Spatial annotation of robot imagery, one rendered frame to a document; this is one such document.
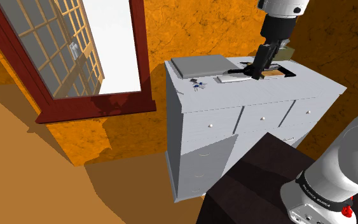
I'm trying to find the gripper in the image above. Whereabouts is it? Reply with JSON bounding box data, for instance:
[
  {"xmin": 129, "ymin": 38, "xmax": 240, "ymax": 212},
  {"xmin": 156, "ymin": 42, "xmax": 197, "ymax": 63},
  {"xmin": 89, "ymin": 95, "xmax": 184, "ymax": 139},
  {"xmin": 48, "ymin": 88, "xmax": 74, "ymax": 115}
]
[{"xmin": 251, "ymin": 13, "xmax": 298, "ymax": 81}]

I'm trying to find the olive green box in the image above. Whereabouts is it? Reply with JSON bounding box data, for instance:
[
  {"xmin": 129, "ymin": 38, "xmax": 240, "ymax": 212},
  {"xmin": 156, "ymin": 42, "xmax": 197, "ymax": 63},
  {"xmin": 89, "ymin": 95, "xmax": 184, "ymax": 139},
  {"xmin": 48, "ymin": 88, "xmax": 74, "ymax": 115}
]
[{"xmin": 272, "ymin": 46, "xmax": 296, "ymax": 62}]

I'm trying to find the brown flat block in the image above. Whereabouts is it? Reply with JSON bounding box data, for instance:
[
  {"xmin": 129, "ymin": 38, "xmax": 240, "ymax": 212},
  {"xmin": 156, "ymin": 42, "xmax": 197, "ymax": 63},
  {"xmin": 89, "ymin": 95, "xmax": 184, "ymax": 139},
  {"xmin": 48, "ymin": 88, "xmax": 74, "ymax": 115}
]
[{"xmin": 260, "ymin": 69, "xmax": 285, "ymax": 78}]

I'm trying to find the black flat tray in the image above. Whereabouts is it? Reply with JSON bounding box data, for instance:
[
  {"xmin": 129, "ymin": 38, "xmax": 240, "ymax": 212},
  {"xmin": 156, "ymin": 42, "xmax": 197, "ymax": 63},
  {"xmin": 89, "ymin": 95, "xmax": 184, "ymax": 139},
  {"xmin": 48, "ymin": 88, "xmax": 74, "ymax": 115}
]
[{"xmin": 227, "ymin": 61, "xmax": 297, "ymax": 80}]

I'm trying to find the white chest of drawers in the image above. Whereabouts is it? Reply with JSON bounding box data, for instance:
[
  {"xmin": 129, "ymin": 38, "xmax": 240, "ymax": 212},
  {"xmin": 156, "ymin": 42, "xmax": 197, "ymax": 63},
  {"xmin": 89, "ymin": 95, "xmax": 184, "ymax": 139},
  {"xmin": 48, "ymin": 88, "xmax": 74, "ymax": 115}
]
[{"xmin": 164, "ymin": 55, "xmax": 348, "ymax": 204}]

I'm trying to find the white flat tablet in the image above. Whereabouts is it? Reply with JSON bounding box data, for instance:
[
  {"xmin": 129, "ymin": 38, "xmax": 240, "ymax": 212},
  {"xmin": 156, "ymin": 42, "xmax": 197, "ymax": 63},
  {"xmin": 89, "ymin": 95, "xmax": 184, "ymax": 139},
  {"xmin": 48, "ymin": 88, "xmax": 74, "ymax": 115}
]
[{"xmin": 216, "ymin": 74, "xmax": 254, "ymax": 84}]

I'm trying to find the grey closed laptop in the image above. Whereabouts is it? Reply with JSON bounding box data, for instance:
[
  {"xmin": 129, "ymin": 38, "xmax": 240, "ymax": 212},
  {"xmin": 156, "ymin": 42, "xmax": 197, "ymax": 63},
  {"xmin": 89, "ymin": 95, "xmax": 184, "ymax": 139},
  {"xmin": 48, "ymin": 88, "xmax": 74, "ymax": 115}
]
[{"xmin": 170, "ymin": 54, "xmax": 245, "ymax": 80}]

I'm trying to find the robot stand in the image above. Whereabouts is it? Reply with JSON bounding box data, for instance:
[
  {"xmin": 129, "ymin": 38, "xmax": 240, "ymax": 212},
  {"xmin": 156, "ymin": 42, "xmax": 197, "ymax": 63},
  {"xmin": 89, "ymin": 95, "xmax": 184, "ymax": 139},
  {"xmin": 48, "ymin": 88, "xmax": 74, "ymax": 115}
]
[{"xmin": 195, "ymin": 132, "xmax": 358, "ymax": 224}]

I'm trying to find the red framed mirror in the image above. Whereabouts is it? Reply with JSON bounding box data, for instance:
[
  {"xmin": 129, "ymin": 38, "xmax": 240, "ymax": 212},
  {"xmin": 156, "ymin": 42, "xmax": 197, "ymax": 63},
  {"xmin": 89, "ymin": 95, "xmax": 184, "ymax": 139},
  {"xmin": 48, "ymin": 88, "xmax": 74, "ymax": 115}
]
[{"xmin": 0, "ymin": 0, "xmax": 157, "ymax": 125}]

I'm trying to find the key ring with blue tags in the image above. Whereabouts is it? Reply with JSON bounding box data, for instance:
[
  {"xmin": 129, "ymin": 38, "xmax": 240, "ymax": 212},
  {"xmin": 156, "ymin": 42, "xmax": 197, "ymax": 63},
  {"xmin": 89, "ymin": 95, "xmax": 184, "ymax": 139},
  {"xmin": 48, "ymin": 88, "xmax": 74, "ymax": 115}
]
[{"xmin": 189, "ymin": 78, "xmax": 208, "ymax": 92}]

